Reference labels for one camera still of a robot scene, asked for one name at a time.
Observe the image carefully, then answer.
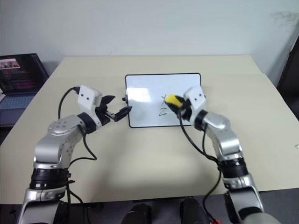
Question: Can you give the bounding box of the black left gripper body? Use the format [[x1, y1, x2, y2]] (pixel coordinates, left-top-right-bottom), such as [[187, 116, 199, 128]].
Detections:
[[94, 104, 116, 127]]

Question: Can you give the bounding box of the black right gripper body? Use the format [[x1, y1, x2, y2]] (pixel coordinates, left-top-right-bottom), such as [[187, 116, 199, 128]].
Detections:
[[179, 98, 192, 120]]

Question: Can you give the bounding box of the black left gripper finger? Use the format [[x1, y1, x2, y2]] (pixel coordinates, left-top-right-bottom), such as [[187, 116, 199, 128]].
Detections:
[[114, 106, 133, 123], [101, 95, 116, 108]]

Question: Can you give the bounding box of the yellow whiteboard eraser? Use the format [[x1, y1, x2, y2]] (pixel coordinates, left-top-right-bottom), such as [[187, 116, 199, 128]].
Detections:
[[164, 93, 182, 108]]

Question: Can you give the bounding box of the black-framed whiteboard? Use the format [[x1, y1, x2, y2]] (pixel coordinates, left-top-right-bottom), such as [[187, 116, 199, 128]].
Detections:
[[122, 72, 202, 128]]

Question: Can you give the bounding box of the open laptop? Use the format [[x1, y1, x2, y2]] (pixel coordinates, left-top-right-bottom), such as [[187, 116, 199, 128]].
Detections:
[[0, 53, 50, 111]]

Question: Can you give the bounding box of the dark rounded shape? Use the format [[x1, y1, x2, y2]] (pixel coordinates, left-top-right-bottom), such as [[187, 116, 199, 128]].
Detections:
[[127, 203, 153, 224], [179, 196, 209, 224]]

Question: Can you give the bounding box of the black chair back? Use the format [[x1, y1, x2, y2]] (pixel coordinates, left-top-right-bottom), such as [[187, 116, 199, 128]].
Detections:
[[276, 35, 299, 100]]

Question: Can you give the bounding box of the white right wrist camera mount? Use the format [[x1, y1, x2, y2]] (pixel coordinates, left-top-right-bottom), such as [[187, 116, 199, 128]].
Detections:
[[183, 86, 207, 124]]

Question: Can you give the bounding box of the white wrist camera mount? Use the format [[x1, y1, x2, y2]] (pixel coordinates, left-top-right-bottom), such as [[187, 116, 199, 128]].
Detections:
[[183, 86, 207, 124], [77, 85, 104, 126]]

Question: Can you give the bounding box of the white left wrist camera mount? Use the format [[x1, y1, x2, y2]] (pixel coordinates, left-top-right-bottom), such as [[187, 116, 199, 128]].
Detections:
[[77, 85, 104, 126]]

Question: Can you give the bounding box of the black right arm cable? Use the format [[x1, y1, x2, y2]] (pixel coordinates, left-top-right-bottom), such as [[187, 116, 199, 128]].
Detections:
[[177, 109, 223, 220]]

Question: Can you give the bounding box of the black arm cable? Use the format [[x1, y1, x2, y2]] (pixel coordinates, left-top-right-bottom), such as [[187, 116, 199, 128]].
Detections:
[[57, 86, 98, 210], [177, 109, 223, 220]]

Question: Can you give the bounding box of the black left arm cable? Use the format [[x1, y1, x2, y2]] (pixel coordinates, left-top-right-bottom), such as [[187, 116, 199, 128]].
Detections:
[[57, 86, 98, 210]]

